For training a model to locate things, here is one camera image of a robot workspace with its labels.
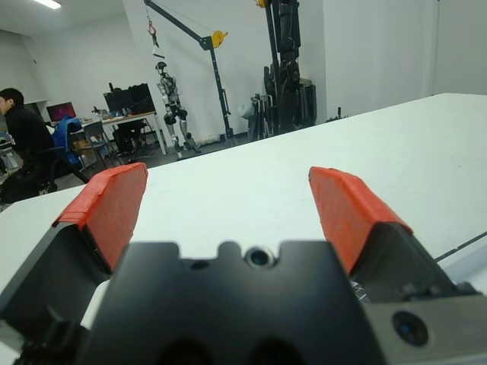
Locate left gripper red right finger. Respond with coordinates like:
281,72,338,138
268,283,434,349
308,166,479,304

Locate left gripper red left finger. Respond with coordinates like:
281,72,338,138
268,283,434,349
0,162,148,343

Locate grey office chair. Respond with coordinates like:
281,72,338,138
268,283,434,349
82,120,113,170

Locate black office chair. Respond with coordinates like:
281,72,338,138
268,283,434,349
36,146,92,193

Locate blue jacket on chair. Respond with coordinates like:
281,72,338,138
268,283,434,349
52,116,84,165

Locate white desk with wooden top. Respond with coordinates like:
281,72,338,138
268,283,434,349
81,109,168,156

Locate monitor with red screen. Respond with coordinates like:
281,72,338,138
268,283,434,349
46,101,75,123

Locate person in black sweater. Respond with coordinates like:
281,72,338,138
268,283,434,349
0,87,58,205

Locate folded metal chairs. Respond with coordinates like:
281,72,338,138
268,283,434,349
249,93,275,142

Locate grey humanoid robot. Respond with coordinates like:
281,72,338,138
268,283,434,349
154,61,202,156

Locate black crane with yellow hoist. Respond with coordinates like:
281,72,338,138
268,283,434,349
143,0,240,146

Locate red crane hook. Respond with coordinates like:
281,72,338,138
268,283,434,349
147,21,161,58

